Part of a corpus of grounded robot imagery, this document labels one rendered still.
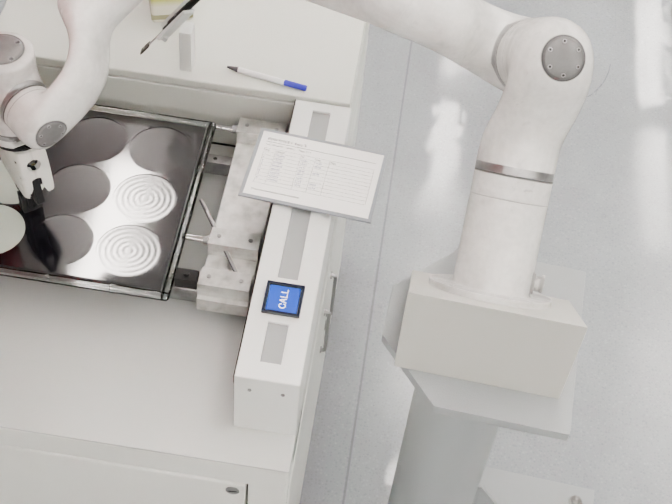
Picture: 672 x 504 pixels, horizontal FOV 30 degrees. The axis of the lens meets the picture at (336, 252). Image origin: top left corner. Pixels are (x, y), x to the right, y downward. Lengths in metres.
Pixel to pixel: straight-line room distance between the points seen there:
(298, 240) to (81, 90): 0.40
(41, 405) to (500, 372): 0.69
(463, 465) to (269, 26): 0.84
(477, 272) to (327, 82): 0.45
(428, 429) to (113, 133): 0.73
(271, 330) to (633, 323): 1.49
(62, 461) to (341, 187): 0.60
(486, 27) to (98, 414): 0.81
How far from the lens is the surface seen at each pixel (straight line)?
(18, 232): 2.01
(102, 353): 1.95
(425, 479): 2.29
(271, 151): 2.00
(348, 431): 2.83
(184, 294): 1.99
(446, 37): 1.85
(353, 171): 1.99
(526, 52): 1.81
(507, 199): 1.86
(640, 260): 3.26
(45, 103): 1.75
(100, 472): 1.96
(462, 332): 1.85
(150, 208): 2.02
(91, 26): 1.78
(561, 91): 1.82
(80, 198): 2.04
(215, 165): 2.15
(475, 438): 2.16
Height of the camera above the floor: 2.45
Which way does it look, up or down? 52 degrees down
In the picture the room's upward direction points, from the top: 7 degrees clockwise
